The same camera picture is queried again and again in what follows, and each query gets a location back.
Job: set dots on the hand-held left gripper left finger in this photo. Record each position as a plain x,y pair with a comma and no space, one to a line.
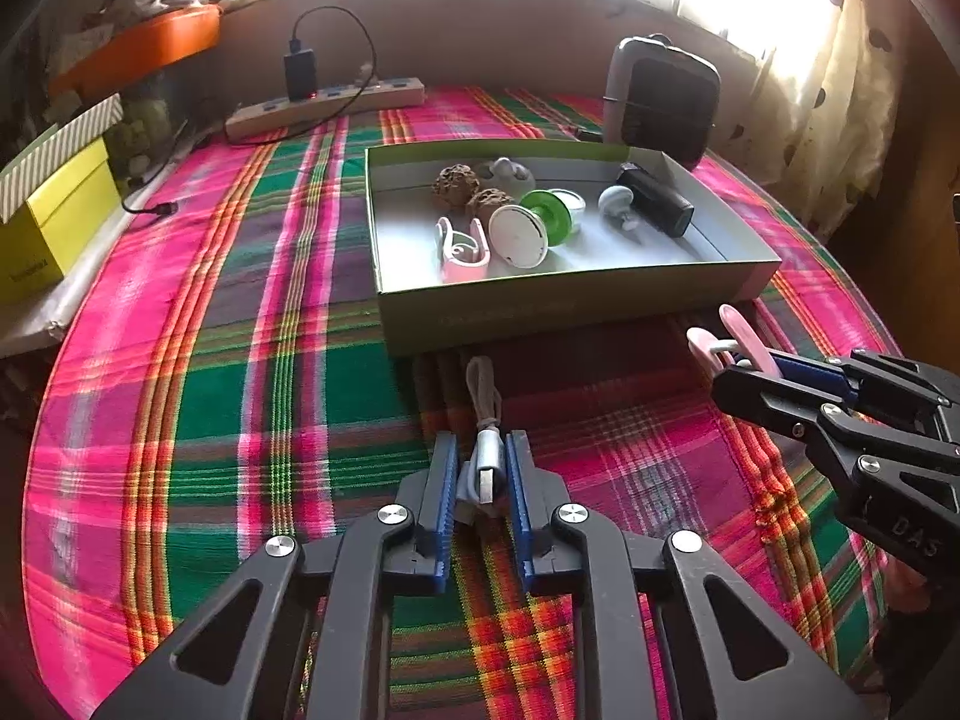
444,510

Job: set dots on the spotted cream curtain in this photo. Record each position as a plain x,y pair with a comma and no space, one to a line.
847,90

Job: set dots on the striped white box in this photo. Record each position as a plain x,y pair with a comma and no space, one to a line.
67,135

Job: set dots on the beige power strip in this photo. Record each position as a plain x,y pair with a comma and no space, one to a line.
330,101

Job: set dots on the small white knob hook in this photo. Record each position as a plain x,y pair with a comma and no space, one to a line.
616,199

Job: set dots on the black power bank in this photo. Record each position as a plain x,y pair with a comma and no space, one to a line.
660,206

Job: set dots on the white plug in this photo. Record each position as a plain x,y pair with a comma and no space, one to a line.
366,73

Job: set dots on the wrinkled brown walnut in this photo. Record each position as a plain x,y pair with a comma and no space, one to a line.
456,184
487,206

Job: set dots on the yellow box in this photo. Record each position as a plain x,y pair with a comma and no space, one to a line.
60,225

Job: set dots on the grey space heater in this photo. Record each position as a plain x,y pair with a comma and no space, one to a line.
667,101

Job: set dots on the white panda-shaped gadget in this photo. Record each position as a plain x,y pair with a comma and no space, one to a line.
517,178

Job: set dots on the black charger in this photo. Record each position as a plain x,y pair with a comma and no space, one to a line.
300,75

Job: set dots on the orange tray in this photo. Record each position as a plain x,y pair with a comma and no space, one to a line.
150,45

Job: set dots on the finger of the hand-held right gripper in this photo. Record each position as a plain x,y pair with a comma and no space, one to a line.
750,388
814,373

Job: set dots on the white round container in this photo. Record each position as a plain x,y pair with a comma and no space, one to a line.
574,202

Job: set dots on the pink green plaid cloth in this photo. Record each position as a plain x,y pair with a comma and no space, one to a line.
225,390

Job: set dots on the pink plastic clip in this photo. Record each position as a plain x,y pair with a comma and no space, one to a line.
739,330
461,266

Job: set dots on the green white spool holder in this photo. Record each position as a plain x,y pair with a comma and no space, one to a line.
517,236

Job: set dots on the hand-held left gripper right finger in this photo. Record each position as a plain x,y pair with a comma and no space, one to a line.
519,510

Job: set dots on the green cardboard box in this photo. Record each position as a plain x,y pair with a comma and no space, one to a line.
405,240

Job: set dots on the white shelf board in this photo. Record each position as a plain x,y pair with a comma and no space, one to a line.
37,322

